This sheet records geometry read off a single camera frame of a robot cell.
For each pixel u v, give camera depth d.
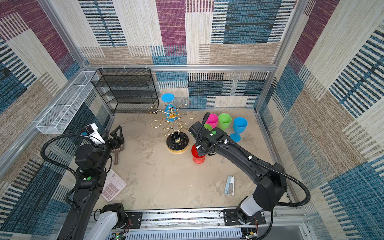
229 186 0.81
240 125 0.92
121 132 0.69
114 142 0.63
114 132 0.64
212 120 0.97
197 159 0.77
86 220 0.50
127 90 1.09
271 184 0.41
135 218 0.74
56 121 0.70
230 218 0.73
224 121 0.96
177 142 1.00
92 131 0.59
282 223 0.73
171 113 0.78
